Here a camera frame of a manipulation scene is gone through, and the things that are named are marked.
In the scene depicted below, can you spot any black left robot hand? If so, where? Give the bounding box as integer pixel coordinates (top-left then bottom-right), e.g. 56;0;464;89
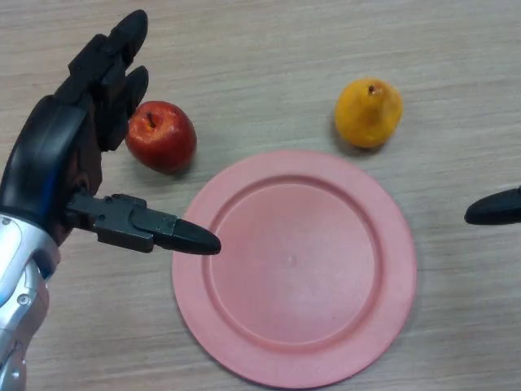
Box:
0;9;222;257

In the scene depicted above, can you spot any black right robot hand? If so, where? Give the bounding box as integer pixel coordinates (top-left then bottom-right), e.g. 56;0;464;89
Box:
464;186;521;226

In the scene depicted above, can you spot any red apple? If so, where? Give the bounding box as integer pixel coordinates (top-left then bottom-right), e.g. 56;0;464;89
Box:
125;100;198;174

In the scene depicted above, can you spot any pink round plate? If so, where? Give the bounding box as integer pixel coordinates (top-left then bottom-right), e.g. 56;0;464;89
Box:
171;150;418;389

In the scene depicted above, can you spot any yellow pear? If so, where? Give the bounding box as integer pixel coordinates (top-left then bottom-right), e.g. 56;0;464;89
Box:
334;77;405;150

